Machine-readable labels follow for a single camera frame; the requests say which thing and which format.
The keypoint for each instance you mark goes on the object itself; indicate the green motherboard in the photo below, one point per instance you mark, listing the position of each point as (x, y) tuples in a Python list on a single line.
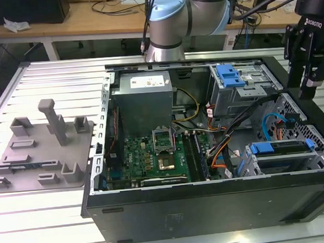
[(142, 156)]

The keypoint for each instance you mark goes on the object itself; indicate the blue plastic drive latch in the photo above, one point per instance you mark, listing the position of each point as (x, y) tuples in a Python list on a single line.
[(228, 75)]

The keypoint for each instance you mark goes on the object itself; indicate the grey optical drive cage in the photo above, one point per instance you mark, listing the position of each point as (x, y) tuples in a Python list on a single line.
[(232, 100)]

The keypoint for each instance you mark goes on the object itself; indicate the grey plastic parts rack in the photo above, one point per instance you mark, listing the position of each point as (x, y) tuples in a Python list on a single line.
[(42, 157)]

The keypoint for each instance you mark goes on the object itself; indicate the large black computer tower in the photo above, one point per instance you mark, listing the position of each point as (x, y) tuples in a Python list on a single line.
[(32, 11)]

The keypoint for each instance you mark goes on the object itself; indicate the grey power supply unit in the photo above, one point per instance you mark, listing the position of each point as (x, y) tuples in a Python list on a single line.
[(141, 106)]

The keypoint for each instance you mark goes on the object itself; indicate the black RAM slot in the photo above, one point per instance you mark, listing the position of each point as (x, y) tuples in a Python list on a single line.
[(190, 155)]

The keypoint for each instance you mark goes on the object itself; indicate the crumpled clear plastic bag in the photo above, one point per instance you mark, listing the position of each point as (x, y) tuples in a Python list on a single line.
[(16, 24)]

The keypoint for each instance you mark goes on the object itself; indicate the wooden desk white frame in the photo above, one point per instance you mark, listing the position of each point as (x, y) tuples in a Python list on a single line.
[(60, 23), (269, 22)]

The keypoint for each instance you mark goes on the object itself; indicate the green RAM stick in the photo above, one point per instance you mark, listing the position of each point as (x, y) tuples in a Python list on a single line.
[(29, 166)]

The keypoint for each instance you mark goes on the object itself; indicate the grey metal disk bay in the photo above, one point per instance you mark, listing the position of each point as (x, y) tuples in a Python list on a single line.
[(320, 159)]

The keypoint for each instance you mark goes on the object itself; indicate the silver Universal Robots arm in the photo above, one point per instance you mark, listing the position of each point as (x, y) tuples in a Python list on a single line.
[(172, 23)]

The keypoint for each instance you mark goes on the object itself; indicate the black open PC case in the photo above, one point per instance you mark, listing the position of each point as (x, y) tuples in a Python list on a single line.
[(185, 214)]

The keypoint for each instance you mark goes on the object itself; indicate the CPU socket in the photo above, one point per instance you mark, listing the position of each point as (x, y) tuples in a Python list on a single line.
[(166, 163)]

